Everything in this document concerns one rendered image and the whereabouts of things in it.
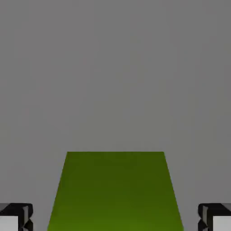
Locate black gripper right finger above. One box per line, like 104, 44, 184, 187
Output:
198, 203, 231, 231

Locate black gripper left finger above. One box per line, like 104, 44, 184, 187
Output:
0, 203, 34, 231

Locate small green cube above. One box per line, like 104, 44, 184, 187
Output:
46, 151, 185, 231

